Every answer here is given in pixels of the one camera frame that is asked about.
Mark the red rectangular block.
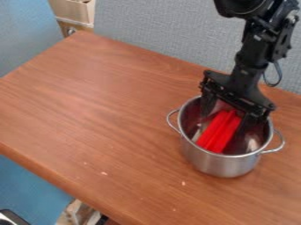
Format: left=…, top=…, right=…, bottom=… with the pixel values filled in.
left=197, top=110, right=241, bottom=154

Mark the stainless steel pot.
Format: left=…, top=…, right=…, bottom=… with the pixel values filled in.
left=166, top=96, right=287, bottom=178

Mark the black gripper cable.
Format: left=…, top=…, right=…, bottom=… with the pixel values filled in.
left=263, top=61, right=286, bottom=88

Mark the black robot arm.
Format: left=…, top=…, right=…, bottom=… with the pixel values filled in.
left=201, top=0, right=299, bottom=148

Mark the wooden table leg frame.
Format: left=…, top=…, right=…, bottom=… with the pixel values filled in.
left=55, top=200, right=102, bottom=225

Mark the black and white object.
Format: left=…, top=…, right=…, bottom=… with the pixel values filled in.
left=0, top=209, right=31, bottom=225

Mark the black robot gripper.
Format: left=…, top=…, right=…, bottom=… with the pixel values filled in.
left=200, top=55, right=276, bottom=147

